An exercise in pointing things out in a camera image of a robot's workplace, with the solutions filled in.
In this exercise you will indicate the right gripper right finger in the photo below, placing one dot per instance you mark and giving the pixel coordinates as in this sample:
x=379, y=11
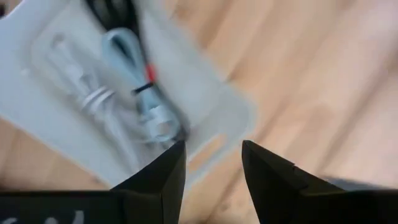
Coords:
x=273, y=193

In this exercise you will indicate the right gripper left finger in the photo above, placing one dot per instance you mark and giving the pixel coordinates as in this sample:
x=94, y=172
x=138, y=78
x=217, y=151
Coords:
x=161, y=186

